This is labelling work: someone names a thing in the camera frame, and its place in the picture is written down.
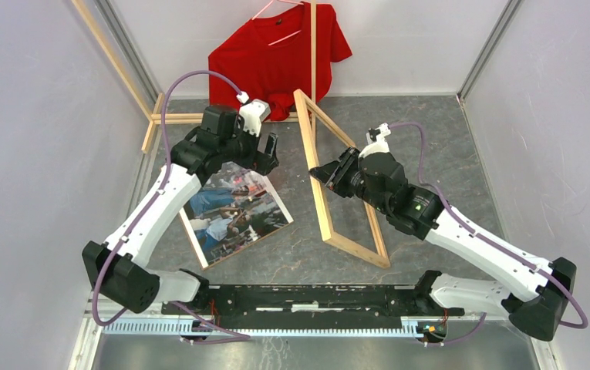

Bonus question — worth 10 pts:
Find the printed photo sheet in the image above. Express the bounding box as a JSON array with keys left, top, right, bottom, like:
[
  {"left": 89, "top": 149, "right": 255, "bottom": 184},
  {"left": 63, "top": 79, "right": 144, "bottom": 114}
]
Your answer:
[{"left": 179, "top": 161, "right": 295, "bottom": 270}]

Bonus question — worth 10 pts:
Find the pink clothes hanger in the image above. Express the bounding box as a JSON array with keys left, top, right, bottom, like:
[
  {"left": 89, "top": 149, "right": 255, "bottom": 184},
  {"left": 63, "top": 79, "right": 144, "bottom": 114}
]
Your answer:
[{"left": 248, "top": 1, "right": 305, "bottom": 46}]

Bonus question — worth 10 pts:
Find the red t-shirt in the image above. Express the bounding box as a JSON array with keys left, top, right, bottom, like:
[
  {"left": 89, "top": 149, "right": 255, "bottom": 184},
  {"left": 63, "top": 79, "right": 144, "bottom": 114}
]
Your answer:
[{"left": 208, "top": 2, "right": 352, "bottom": 121}]

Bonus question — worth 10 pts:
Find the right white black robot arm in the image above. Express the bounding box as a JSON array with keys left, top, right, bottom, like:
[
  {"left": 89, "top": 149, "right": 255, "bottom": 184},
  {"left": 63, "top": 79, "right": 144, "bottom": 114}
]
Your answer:
[{"left": 309, "top": 147, "right": 577, "bottom": 341}]

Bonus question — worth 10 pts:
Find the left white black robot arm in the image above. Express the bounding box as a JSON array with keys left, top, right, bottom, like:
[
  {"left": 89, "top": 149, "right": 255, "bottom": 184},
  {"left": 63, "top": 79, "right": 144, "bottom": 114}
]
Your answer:
[{"left": 82, "top": 99, "right": 278, "bottom": 314}]

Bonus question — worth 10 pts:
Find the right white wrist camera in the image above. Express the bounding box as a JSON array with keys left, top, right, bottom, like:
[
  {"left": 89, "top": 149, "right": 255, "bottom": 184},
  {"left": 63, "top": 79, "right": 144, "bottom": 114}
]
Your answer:
[{"left": 359, "top": 123, "right": 391, "bottom": 158}]

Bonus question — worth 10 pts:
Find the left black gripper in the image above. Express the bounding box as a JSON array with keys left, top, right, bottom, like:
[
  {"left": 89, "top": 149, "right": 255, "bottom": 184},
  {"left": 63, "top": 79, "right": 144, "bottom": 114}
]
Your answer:
[{"left": 220, "top": 118, "right": 280, "bottom": 176}]

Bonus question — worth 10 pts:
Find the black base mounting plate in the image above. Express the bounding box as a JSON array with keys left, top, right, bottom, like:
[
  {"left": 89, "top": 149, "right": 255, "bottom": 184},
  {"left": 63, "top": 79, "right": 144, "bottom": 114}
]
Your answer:
[{"left": 186, "top": 284, "right": 465, "bottom": 330}]

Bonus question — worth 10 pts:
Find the brown backing board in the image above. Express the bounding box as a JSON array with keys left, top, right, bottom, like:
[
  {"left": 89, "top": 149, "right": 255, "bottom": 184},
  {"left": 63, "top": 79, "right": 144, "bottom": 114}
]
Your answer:
[{"left": 179, "top": 212, "right": 293, "bottom": 270}]

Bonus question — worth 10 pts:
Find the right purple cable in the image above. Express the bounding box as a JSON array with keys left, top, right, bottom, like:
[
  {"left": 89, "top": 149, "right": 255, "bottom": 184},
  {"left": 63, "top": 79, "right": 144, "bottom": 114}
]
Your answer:
[{"left": 389, "top": 121, "right": 589, "bottom": 347}]

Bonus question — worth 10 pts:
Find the light wooden picture frame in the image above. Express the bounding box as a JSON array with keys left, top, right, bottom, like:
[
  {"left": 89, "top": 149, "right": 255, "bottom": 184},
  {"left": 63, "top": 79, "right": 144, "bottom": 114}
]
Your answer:
[{"left": 293, "top": 89, "right": 391, "bottom": 268}]

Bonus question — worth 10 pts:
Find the white slotted cable duct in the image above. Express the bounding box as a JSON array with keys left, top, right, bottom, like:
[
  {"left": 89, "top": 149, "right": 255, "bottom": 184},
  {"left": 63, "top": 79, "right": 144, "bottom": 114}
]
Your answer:
[{"left": 101, "top": 317, "right": 423, "bottom": 338}]

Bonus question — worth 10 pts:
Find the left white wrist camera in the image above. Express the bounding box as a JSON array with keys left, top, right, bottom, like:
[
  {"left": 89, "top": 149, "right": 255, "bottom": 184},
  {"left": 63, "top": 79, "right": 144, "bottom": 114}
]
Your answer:
[{"left": 236, "top": 91, "right": 271, "bottom": 137}]

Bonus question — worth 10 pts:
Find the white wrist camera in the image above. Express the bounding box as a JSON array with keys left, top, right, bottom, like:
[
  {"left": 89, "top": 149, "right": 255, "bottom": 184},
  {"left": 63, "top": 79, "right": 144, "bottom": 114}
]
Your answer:
[
  {"left": 236, "top": 91, "right": 271, "bottom": 137},
  {"left": 359, "top": 123, "right": 391, "bottom": 158}
]

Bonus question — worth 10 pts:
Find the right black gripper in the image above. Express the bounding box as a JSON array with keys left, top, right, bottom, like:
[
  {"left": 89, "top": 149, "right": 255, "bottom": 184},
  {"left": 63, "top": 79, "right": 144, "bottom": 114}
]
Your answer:
[{"left": 309, "top": 145, "right": 390, "bottom": 215}]

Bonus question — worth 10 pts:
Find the wooden clothes rack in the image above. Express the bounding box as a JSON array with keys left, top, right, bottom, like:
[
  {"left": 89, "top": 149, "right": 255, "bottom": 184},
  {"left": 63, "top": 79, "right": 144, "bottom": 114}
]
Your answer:
[{"left": 72, "top": 0, "right": 318, "bottom": 155}]

